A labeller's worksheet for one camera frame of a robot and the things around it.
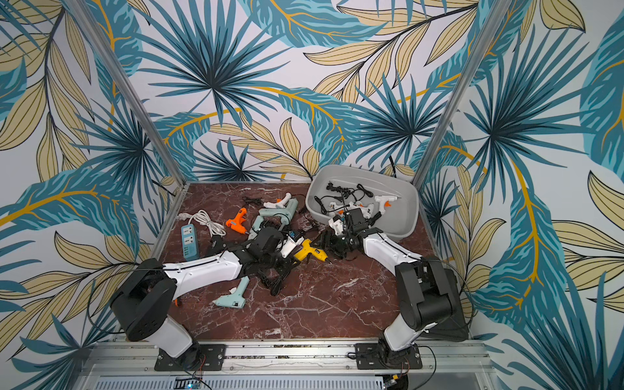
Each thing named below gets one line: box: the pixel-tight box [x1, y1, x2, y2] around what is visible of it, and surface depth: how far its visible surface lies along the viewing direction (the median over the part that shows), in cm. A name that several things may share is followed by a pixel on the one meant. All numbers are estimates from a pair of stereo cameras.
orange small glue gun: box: [225, 207, 248, 234], surface depth 105 cm
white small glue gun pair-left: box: [373, 195, 403, 214], surface depth 115 cm
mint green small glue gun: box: [212, 276, 251, 309], surface depth 85 cm
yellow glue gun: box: [294, 238, 332, 265], surface depth 87 cm
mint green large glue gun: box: [251, 198, 299, 232], surface depth 105 cm
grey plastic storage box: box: [305, 164, 420, 243], surface depth 116 cm
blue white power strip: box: [180, 223, 200, 262], surface depth 97 cm
